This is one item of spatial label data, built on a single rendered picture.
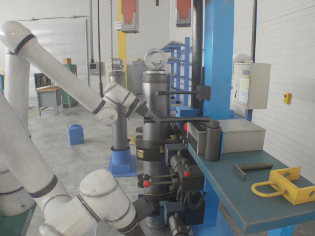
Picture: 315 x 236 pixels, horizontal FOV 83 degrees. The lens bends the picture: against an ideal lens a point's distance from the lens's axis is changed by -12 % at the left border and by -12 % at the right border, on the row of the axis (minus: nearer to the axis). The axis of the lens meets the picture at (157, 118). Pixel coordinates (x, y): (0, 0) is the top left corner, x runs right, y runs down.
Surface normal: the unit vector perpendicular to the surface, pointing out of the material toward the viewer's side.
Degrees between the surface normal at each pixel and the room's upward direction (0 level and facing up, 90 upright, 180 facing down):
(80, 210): 44
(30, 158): 81
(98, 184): 23
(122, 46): 90
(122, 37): 90
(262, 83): 90
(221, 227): 0
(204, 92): 90
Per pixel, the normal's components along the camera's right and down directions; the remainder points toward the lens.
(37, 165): 0.90, -0.05
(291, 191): -0.99, 0.04
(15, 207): 0.62, -0.15
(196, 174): 0.00, -0.97
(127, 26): -0.14, 0.24
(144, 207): -0.32, -0.82
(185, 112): 0.11, 0.24
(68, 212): -0.06, -0.70
